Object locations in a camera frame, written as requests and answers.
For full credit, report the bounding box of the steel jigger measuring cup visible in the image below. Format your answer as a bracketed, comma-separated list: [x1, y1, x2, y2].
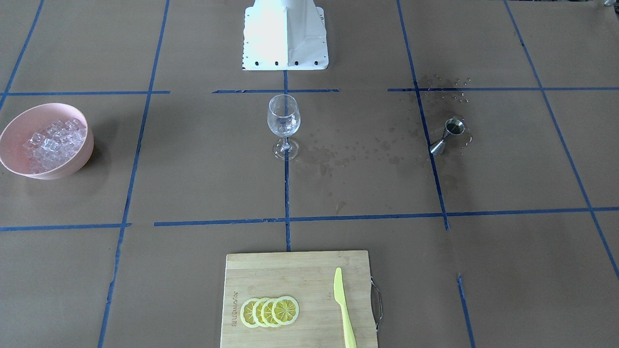
[429, 117, 466, 156]

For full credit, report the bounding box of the clear wine glass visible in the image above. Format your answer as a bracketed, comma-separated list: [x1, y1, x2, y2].
[267, 94, 301, 160]

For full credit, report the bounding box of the clear ice cubes pile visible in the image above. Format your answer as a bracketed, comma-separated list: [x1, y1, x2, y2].
[23, 117, 87, 174]

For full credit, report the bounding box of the bamboo cutting board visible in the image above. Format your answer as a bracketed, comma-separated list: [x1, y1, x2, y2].
[220, 250, 378, 348]

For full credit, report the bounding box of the yellow plastic knife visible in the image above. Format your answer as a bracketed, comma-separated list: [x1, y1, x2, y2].
[332, 267, 357, 348]

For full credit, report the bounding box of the lemon slice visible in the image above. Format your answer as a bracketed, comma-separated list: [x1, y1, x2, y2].
[271, 296, 300, 325]
[252, 297, 270, 327]
[241, 298, 259, 328]
[260, 299, 280, 328]

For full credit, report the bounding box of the pink bowl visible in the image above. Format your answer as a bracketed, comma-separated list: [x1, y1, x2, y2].
[1, 103, 94, 180]

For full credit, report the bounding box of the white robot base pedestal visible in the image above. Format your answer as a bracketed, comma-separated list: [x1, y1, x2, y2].
[242, 0, 329, 71]

